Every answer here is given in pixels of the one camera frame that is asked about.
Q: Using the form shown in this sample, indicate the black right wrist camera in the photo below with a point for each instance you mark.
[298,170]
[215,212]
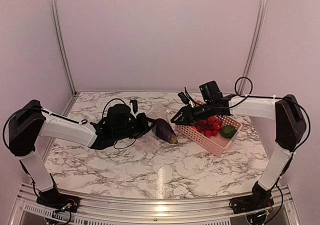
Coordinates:
[210,92]

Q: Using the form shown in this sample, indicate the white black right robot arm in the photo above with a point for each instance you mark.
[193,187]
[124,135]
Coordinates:
[286,114]

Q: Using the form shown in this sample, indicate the aluminium frame post left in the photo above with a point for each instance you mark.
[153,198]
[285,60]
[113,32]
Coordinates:
[61,46]

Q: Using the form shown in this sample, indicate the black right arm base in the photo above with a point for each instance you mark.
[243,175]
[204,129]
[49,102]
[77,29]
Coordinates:
[258,199]

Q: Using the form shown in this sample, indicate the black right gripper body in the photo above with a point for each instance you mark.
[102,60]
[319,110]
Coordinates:
[204,113]

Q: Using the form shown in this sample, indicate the green avocado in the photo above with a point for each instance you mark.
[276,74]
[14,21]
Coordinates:
[228,131]

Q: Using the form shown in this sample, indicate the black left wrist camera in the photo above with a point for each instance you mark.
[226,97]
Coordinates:
[119,116]

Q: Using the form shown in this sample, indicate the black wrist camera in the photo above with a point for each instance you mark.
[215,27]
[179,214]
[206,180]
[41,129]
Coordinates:
[210,92]
[119,116]

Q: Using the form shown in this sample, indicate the clear pink zip top bag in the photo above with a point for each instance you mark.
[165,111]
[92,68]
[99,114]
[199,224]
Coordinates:
[157,111]

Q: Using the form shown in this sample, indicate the dark purple eggplant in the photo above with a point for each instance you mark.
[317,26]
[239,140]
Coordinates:
[165,132]

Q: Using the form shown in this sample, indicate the aluminium frame post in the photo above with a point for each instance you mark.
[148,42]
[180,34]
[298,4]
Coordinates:
[61,46]
[260,18]

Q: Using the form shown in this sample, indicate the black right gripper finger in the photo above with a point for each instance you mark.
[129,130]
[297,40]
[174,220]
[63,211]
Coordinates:
[181,117]
[193,123]

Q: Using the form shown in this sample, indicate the aluminium frame post right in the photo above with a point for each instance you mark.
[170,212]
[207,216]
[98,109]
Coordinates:
[260,18]

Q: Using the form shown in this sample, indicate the aluminium front rail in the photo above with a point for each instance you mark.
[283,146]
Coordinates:
[108,210]

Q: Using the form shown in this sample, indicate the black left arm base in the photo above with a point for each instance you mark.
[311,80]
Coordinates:
[60,201]

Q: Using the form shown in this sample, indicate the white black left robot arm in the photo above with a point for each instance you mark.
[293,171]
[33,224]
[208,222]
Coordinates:
[23,127]

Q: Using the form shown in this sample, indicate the pink perforated plastic basket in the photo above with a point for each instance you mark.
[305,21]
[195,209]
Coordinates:
[216,145]

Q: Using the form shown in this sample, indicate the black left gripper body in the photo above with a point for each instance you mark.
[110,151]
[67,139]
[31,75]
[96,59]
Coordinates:
[136,130]

